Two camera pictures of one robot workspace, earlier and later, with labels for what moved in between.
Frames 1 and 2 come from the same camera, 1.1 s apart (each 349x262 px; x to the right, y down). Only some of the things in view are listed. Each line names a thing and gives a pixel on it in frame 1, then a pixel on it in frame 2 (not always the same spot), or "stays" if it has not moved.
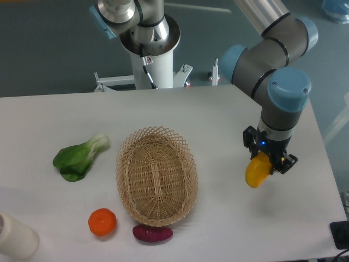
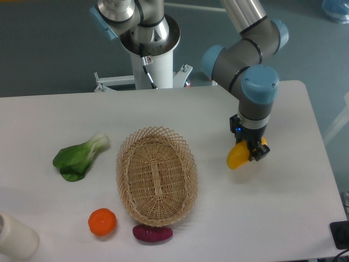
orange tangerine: [102, 221] stays
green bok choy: [72, 161] stays
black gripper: [257, 140] to [252, 136]
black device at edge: [340, 231] stays
